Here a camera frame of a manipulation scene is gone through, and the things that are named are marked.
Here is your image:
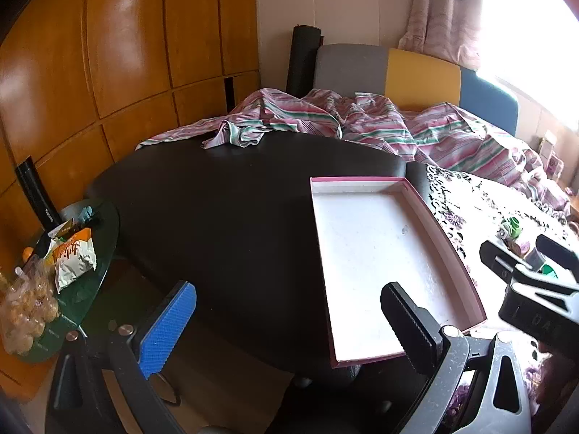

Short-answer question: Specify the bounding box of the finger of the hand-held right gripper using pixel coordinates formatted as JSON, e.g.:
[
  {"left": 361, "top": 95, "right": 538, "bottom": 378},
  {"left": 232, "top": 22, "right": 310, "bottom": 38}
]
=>
[
  {"left": 479, "top": 241, "right": 528, "bottom": 281},
  {"left": 536, "top": 234, "right": 579, "bottom": 281}
]

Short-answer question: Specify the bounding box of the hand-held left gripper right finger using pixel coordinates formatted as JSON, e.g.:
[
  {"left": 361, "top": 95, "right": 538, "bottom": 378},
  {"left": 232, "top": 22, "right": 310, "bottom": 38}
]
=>
[{"left": 381, "top": 281, "right": 534, "bottom": 434}]

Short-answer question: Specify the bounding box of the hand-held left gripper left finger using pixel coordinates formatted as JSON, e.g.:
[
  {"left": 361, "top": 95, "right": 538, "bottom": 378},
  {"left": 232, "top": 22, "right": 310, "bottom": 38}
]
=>
[{"left": 45, "top": 280, "right": 200, "bottom": 434}]

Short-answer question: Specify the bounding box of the lime green plastic toy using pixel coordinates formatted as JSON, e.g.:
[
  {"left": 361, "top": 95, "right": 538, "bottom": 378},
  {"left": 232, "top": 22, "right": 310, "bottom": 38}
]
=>
[{"left": 499, "top": 217, "right": 523, "bottom": 241}]

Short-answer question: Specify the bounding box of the pink cardboard tray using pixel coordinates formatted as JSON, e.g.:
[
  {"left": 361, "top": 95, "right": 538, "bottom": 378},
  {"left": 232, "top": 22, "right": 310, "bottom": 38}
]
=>
[{"left": 310, "top": 176, "right": 488, "bottom": 368}]

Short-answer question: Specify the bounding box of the white embroidered floral tablecloth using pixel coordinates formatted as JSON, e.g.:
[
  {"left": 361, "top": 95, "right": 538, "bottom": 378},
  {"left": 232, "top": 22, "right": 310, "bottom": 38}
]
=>
[{"left": 425, "top": 165, "right": 579, "bottom": 417}]

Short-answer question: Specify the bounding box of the round glass side table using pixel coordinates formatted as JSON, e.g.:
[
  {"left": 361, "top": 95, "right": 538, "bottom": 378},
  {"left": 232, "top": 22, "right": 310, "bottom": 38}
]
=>
[{"left": 0, "top": 199, "right": 121, "bottom": 363}]

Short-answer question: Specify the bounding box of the white orange snack bag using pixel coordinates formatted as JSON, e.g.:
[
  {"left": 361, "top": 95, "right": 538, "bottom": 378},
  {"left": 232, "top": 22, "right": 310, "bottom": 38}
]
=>
[{"left": 47, "top": 228, "right": 98, "bottom": 292}]

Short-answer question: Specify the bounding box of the small light blue object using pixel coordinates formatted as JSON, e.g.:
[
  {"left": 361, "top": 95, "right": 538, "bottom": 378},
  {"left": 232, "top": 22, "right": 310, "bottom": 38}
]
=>
[{"left": 77, "top": 205, "right": 102, "bottom": 227}]

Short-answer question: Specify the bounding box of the clear bag of round pastries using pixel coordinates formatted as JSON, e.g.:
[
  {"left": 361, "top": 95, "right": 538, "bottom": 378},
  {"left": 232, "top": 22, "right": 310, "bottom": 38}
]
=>
[{"left": 0, "top": 262, "right": 62, "bottom": 356}]

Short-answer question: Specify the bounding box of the pink green striped blanket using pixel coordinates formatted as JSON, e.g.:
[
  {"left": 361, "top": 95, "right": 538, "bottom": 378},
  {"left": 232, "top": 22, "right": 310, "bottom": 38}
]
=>
[{"left": 136, "top": 87, "right": 575, "bottom": 218}]

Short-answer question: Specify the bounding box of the black cylinder speaker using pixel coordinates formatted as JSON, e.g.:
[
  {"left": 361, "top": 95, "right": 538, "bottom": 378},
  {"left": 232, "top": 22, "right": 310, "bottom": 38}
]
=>
[{"left": 14, "top": 156, "right": 57, "bottom": 231}]

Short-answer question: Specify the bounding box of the grey yellow blue headboard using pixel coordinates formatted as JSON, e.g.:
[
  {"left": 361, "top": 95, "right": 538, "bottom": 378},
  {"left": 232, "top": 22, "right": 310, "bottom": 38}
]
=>
[{"left": 312, "top": 44, "right": 519, "bottom": 139}]

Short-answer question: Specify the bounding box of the window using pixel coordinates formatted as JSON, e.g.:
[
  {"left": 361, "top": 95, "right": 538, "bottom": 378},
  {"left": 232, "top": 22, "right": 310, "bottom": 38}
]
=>
[{"left": 470, "top": 0, "right": 579, "bottom": 114}]

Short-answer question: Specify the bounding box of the pink patterned curtain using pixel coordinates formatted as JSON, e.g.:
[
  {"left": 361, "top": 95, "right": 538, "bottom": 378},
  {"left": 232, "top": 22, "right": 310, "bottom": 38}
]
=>
[{"left": 398, "top": 0, "right": 487, "bottom": 71}]

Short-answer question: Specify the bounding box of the black rolled mat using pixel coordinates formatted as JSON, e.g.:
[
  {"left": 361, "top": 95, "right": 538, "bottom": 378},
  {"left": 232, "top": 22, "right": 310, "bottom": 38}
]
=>
[{"left": 286, "top": 25, "right": 323, "bottom": 95}]

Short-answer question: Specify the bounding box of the wooden wardrobe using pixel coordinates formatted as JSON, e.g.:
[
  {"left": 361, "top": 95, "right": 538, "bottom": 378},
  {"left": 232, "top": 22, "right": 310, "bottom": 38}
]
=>
[{"left": 0, "top": 0, "right": 261, "bottom": 403}]

